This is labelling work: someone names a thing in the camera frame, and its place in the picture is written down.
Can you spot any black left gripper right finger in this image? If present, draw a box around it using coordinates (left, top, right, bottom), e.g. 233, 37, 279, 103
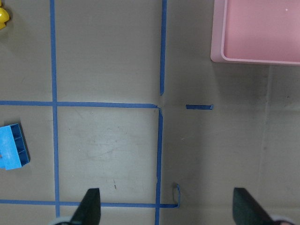
233, 187, 275, 225

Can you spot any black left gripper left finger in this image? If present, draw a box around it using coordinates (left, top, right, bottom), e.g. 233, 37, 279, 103
70, 188, 101, 225

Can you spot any blue toy block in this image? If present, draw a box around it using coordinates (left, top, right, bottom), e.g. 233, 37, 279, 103
0, 123, 30, 170

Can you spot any yellow toy block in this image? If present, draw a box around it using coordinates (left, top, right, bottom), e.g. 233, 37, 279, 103
0, 8, 10, 29

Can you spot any pink plastic box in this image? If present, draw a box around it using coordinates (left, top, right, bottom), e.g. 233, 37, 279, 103
210, 0, 300, 66

